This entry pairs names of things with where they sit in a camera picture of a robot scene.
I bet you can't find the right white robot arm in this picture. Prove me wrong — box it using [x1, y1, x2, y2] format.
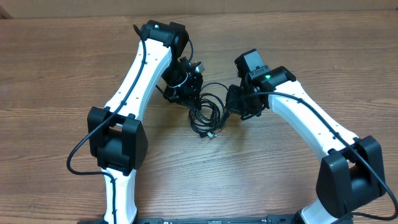
[226, 49, 386, 223]

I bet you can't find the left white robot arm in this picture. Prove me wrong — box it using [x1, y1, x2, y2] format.
[87, 20, 203, 223]

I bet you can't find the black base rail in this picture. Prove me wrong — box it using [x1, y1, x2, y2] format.
[77, 213, 299, 224]

